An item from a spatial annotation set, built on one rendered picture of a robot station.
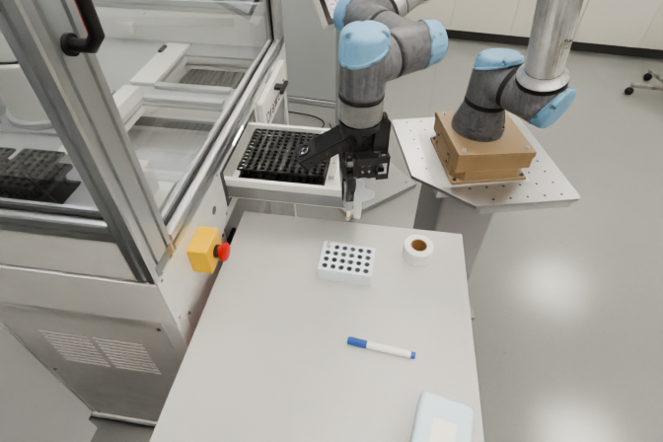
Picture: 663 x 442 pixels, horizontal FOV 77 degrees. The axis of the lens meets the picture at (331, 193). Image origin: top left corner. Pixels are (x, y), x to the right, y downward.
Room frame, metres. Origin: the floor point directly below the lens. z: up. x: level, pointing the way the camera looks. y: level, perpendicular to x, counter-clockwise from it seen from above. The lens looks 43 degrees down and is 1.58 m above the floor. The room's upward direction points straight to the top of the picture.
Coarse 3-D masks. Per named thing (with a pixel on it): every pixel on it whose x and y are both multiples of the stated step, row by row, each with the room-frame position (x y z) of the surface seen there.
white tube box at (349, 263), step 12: (324, 252) 0.62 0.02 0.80; (336, 252) 0.62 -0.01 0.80; (348, 252) 0.62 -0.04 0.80; (360, 252) 0.63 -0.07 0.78; (372, 252) 0.62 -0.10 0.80; (324, 264) 0.59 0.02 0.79; (336, 264) 0.59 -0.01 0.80; (348, 264) 0.59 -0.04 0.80; (360, 264) 0.59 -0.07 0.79; (372, 264) 0.59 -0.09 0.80; (324, 276) 0.57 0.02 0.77; (336, 276) 0.57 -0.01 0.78; (348, 276) 0.56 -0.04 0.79; (360, 276) 0.56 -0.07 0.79
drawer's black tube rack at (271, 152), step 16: (256, 128) 0.98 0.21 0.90; (256, 144) 0.91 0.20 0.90; (272, 144) 0.94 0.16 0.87; (288, 144) 0.91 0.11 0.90; (256, 160) 0.84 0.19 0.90; (272, 160) 0.87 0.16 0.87; (288, 160) 0.84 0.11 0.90; (240, 176) 0.81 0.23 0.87; (256, 176) 0.81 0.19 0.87; (272, 176) 0.81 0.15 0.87; (288, 176) 0.82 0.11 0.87; (304, 176) 0.78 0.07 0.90
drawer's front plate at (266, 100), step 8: (280, 64) 1.31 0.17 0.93; (272, 72) 1.26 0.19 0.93; (280, 72) 1.29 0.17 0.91; (272, 80) 1.20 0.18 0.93; (280, 80) 1.28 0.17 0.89; (264, 88) 1.15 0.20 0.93; (272, 88) 1.18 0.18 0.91; (264, 96) 1.11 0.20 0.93; (272, 96) 1.17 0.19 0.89; (264, 104) 1.09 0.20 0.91; (272, 104) 1.16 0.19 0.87; (264, 112) 1.08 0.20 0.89; (264, 120) 1.07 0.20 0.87
